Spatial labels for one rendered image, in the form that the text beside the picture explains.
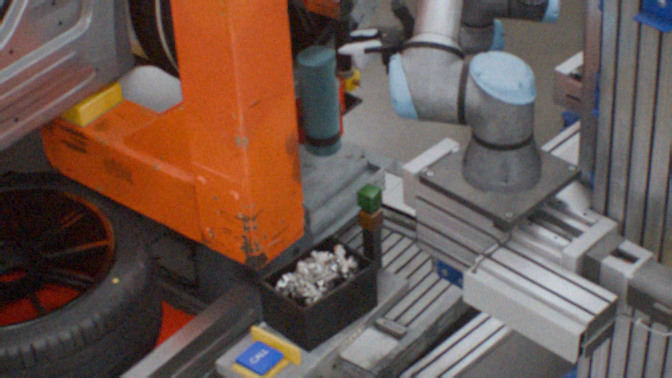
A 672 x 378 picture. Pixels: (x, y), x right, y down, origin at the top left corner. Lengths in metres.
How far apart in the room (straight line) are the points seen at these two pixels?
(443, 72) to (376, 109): 1.83
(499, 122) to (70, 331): 0.98
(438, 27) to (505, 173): 0.29
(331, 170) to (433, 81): 1.21
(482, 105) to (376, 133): 1.74
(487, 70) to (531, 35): 2.26
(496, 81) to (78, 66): 1.01
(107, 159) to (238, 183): 0.43
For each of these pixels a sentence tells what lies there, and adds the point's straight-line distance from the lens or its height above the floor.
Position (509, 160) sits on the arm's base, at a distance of 2.39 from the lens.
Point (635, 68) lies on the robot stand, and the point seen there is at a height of 1.07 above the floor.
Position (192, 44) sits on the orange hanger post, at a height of 1.03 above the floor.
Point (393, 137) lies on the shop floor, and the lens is 4.04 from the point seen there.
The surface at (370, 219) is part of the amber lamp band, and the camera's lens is 2.72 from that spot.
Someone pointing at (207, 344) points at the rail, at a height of 0.34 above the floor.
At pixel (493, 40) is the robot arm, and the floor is 0.82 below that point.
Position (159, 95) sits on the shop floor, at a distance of 4.36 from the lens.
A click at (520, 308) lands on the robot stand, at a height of 0.72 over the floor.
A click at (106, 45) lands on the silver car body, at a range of 2.95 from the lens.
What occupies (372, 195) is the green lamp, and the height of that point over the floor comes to 0.66.
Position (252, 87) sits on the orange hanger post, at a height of 0.94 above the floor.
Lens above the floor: 2.25
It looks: 36 degrees down
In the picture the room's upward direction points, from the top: 4 degrees counter-clockwise
